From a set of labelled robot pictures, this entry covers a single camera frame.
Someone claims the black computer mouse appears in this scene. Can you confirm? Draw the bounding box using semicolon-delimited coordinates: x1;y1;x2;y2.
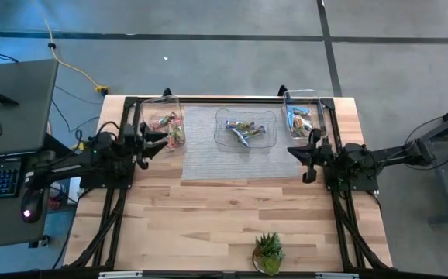
20;188;46;225

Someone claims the potted green succulent plant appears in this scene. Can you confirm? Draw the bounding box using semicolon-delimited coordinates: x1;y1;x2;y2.
251;231;286;277

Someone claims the green silver snack bar wrapper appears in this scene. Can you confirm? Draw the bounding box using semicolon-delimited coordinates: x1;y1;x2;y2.
225;120;256;131

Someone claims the grey desk top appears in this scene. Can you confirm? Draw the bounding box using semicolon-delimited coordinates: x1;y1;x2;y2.
0;57;60;158

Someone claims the black wedge-shaped part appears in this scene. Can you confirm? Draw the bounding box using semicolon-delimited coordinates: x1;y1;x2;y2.
0;91;20;108

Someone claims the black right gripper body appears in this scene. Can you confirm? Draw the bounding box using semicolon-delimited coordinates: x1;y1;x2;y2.
303;128;339;185

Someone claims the silver drink can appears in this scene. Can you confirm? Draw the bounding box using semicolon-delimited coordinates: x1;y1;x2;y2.
49;184;67;201

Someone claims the black metal cart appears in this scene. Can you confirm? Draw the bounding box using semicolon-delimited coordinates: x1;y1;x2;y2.
401;96;448;226

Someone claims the grey woven placemat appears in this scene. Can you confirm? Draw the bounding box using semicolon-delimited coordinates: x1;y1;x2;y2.
181;104;302;181

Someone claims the small white box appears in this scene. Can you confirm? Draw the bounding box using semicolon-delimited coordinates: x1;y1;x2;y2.
67;177;84;205

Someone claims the yellow extension cord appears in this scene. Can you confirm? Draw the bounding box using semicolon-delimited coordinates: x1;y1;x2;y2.
33;0;111;97

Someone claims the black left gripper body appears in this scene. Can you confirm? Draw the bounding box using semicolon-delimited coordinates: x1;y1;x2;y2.
121;122;150;171

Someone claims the wide clear plastic bin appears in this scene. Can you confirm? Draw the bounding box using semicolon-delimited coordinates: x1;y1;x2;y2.
213;107;278;150

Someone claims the black aluminium table frame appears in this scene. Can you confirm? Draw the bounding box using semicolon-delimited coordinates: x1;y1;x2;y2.
63;84;394;279

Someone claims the grey keyboard shelf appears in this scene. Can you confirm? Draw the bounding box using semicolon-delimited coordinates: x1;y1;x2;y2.
0;150;57;251

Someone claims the narrow clear plastic bin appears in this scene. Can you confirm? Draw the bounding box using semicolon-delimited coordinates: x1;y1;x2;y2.
282;89;329;140
140;95;188;155

